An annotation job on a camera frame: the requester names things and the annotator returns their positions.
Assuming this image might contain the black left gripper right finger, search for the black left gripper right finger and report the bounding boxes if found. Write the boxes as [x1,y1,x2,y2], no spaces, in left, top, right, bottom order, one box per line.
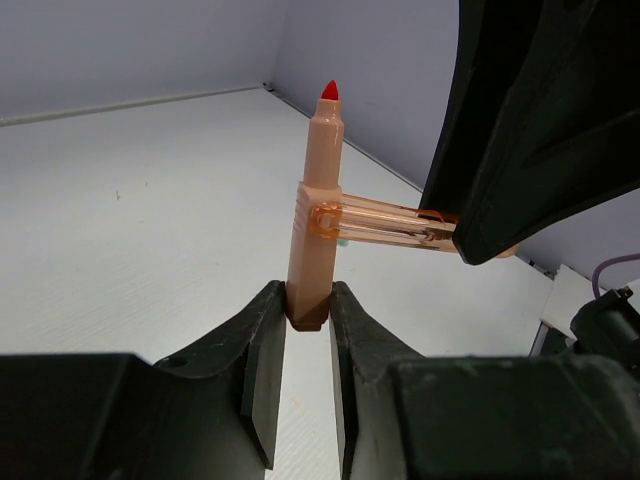
[330,282,639,479]

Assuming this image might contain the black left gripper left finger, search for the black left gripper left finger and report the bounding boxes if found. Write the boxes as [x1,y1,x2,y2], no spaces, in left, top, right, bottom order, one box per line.
[1,281,286,479]

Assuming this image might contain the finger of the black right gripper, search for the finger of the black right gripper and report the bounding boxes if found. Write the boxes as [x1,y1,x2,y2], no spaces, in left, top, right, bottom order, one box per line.
[420,1,639,265]

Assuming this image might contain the orange highlighter pen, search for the orange highlighter pen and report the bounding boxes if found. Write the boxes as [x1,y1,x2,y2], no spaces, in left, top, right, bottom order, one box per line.
[286,80,459,332]

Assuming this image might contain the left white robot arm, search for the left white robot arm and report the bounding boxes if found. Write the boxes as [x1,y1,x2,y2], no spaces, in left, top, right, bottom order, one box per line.
[1,281,639,479]

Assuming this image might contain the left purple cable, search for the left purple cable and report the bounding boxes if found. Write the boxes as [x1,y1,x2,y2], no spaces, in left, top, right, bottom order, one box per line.
[590,253,640,299]

